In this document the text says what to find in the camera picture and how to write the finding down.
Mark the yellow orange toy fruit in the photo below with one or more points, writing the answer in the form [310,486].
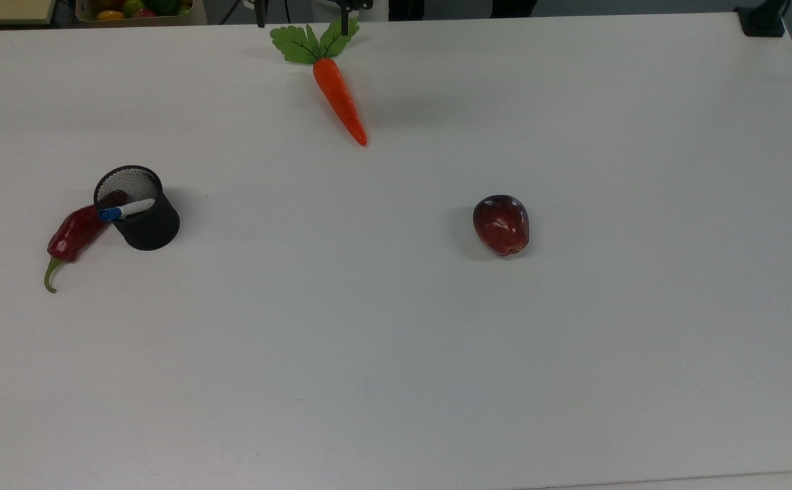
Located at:
[110,15]

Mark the thin black stand leg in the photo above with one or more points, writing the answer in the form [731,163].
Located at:
[261,12]

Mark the light green toy fruit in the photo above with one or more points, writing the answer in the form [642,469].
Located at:
[133,6]

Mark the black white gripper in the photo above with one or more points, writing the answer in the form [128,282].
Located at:
[355,3]

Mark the tan box of toy fruit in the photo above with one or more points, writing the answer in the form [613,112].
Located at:
[192,16]

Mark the dark red apple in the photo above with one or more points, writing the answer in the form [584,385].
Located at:
[501,224]

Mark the light wooden side table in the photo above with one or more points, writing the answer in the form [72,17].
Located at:
[5,10]

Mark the red chili pepper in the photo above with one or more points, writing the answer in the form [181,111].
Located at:
[73,235]

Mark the black mesh pen cup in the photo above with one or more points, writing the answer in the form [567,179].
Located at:
[151,224]

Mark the white marker pen blue cap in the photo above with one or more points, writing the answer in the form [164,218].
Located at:
[129,208]

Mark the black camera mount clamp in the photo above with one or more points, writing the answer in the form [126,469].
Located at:
[762,20]

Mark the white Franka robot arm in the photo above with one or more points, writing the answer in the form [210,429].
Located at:
[324,8]

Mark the dark green toy fruit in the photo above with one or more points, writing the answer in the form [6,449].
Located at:
[163,5]

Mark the orange toy carrot green leaves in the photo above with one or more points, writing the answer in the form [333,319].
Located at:
[338,95]

